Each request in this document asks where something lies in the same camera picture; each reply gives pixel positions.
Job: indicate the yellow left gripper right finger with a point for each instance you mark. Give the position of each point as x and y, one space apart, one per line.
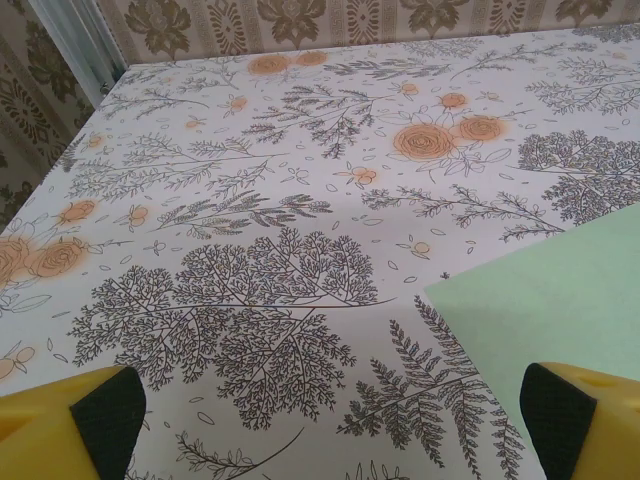
590 430

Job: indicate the floral table cover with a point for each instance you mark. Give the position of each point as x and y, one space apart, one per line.
300 200

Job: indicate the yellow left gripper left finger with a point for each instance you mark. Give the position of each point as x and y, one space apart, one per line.
45 430

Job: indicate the light green cloth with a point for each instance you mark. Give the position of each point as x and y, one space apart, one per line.
550 300

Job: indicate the aluminium corner post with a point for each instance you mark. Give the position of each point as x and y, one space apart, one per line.
85 40

